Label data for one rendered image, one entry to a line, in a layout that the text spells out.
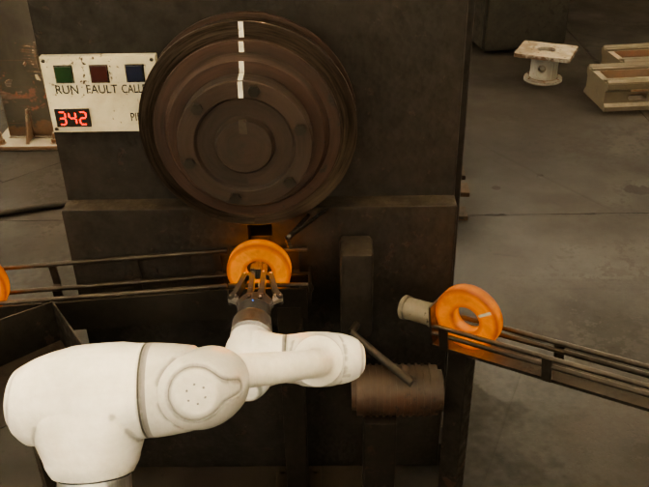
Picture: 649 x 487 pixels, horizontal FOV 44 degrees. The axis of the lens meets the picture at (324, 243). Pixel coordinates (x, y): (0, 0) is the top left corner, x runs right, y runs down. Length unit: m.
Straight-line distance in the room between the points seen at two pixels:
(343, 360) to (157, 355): 0.60
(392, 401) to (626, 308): 1.50
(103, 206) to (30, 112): 2.75
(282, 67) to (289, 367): 0.61
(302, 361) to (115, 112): 0.78
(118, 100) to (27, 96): 2.81
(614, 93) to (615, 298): 2.03
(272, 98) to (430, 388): 0.79
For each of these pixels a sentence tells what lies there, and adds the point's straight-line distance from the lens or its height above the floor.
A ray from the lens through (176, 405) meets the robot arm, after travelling 1.06.
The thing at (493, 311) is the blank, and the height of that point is 0.75.
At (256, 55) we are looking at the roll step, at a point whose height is 1.29.
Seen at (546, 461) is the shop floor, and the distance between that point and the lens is 2.55.
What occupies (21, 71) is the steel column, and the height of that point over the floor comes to 0.40.
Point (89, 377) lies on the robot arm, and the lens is 1.11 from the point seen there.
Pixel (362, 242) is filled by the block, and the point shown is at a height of 0.80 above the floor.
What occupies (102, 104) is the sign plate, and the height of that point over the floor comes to 1.13.
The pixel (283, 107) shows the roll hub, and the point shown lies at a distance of 1.63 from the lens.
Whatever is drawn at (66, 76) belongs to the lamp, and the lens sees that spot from 1.92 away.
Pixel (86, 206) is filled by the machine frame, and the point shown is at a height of 0.87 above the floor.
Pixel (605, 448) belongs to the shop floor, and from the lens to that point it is 2.63.
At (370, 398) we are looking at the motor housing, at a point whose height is 0.50.
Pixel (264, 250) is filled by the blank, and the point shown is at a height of 0.80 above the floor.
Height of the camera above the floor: 1.79
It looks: 31 degrees down
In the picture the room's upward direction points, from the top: 1 degrees counter-clockwise
